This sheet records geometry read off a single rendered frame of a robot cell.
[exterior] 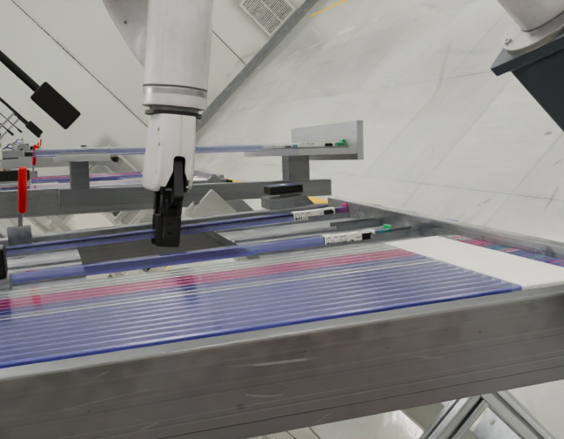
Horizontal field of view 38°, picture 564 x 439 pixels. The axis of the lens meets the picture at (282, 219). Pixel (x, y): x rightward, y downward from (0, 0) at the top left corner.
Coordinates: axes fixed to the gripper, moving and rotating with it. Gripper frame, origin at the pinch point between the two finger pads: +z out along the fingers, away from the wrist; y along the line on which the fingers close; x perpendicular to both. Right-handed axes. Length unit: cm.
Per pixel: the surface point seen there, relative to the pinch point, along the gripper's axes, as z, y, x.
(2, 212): 5, -87, -17
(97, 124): -42, -744, 92
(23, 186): -4.3, -6.5, -17.9
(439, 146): -23, -170, 144
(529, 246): -4, 47, 22
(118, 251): 4.0, -8.4, -4.5
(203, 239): 1.8, -7.5, 7.3
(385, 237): -2.4, 24.8, 19.2
